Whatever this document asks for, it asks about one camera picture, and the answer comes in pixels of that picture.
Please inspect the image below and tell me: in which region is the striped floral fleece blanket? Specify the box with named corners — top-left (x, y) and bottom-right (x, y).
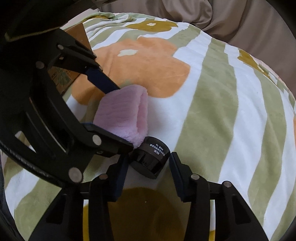
top-left (1, 13), bottom-right (295, 240)

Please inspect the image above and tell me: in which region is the brown cardboard box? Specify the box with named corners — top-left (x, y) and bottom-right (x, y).
top-left (47, 22), bottom-right (93, 95)

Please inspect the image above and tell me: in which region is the pink fluffy sock roll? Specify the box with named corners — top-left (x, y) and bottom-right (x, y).
top-left (93, 85), bottom-right (148, 148)

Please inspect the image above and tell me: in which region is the small black jar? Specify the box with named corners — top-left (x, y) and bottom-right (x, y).
top-left (130, 137), bottom-right (171, 179)

